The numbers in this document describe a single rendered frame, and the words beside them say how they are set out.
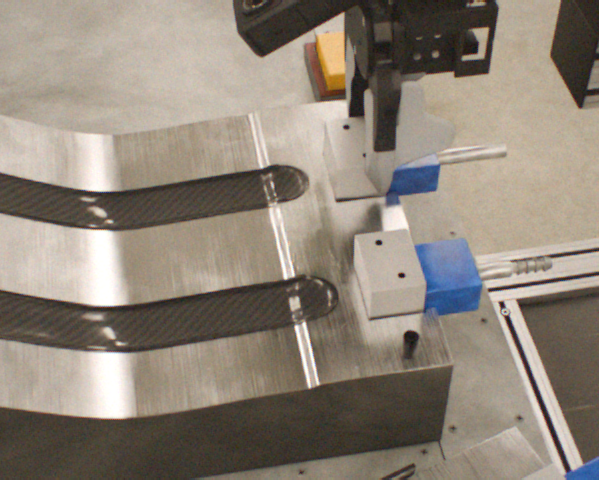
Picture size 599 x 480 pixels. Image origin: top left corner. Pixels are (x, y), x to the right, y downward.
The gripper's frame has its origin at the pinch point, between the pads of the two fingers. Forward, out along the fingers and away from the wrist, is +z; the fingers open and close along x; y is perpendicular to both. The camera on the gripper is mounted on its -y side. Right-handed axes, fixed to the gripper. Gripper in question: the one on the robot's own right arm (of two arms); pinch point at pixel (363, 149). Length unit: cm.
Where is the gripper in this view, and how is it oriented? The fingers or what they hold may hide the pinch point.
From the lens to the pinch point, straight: 78.3
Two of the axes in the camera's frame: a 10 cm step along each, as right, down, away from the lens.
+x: -1.7, -7.3, 6.6
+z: 0.1, 6.7, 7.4
